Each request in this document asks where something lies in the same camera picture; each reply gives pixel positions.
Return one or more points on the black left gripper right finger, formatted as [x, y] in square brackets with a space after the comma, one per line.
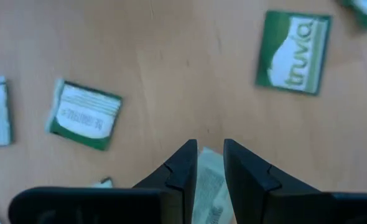
[249, 177]

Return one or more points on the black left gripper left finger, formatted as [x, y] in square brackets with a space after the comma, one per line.
[183, 174]

